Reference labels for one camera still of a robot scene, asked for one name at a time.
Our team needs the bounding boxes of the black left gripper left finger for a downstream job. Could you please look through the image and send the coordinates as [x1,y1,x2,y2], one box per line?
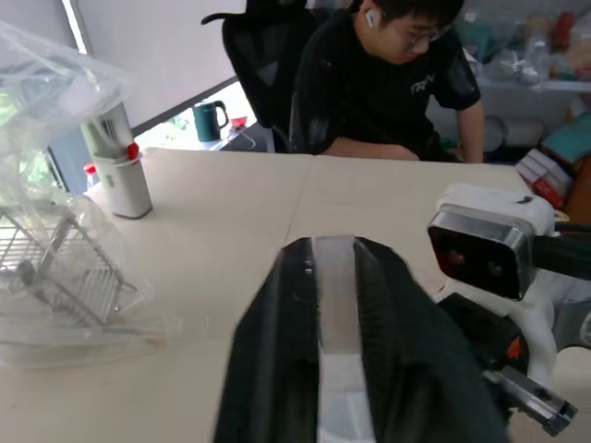
[212,237,320,443]

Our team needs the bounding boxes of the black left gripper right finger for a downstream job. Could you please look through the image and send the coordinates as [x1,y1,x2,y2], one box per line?
[353,235,509,443]

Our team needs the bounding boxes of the white and red boxes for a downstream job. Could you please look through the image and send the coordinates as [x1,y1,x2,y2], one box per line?
[513,148,576,210]

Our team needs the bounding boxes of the teal bag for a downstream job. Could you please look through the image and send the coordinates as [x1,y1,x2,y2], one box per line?
[540,113,591,163]

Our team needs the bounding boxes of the grey container with red cap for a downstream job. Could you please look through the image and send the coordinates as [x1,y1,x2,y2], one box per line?
[80,103,154,221]

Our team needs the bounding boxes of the dark green mug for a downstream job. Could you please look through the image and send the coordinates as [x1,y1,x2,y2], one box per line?
[191,100,230,143]

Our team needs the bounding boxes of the red capped plastic bottle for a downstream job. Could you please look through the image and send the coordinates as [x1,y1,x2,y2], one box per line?
[82,162,101,191]

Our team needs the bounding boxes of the person in black shirt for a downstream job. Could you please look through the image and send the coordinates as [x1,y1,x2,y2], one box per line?
[288,0,486,163]

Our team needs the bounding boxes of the cluttered storage shelf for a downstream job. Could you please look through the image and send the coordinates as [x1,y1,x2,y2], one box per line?
[454,0,591,93]

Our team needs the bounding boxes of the black office chair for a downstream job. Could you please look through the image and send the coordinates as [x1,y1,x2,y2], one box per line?
[201,0,324,153]

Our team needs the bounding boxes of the clear plastic bag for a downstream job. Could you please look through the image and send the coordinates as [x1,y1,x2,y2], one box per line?
[0,20,182,366]

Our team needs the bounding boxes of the metal wire rack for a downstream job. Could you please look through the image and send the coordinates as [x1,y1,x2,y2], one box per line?
[0,202,139,329]

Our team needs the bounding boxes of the white cable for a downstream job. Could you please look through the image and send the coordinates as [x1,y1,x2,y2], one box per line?
[224,127,258,151]

